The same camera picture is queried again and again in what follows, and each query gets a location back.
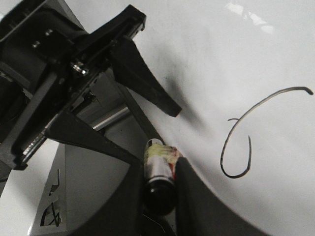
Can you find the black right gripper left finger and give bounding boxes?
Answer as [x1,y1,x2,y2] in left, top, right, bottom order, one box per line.
[71,159,144,236]

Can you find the white whiteboard with aluminium frame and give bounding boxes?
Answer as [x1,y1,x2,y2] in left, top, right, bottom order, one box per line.
[68,0,315,236]

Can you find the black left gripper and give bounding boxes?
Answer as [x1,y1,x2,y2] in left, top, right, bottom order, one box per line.
[0,4,146,170]

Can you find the white deli whiteboard marker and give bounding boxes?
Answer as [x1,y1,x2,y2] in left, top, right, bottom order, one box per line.
[143,138,182,216]

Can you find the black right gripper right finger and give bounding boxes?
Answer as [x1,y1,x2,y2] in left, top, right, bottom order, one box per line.
[175,157,266,236]

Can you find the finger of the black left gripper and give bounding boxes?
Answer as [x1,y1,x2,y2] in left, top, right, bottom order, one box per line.
[110,36,182,117]

